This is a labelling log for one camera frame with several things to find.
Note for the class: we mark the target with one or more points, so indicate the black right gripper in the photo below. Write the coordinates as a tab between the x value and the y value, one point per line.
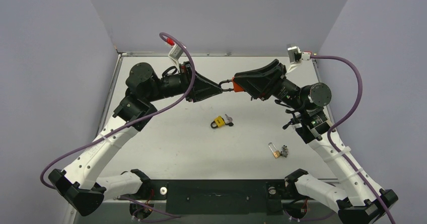
276	82

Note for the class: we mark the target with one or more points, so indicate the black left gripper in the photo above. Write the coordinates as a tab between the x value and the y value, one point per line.
212	89

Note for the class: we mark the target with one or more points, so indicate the orange black padlock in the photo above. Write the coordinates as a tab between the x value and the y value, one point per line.
235	87

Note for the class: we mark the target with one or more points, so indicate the yellow padlock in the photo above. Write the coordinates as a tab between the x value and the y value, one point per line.
218	122

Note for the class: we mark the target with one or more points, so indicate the silver keys bunch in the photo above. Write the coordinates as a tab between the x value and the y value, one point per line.
228	120

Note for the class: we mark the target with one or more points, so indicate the brass padlock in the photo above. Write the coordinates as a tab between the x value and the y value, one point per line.
275	152

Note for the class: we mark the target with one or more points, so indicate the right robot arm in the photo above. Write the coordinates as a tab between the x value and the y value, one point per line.
358	198

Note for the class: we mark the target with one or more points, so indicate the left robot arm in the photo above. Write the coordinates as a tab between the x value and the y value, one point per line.
80	183

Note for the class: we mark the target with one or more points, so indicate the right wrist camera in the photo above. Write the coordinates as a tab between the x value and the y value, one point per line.
296	57

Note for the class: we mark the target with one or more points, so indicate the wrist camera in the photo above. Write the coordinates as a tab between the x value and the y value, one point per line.
296	57
174	54

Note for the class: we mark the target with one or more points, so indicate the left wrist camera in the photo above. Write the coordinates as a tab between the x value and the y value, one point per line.
174	54

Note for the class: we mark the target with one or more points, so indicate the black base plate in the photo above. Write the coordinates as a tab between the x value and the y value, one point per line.
219	196

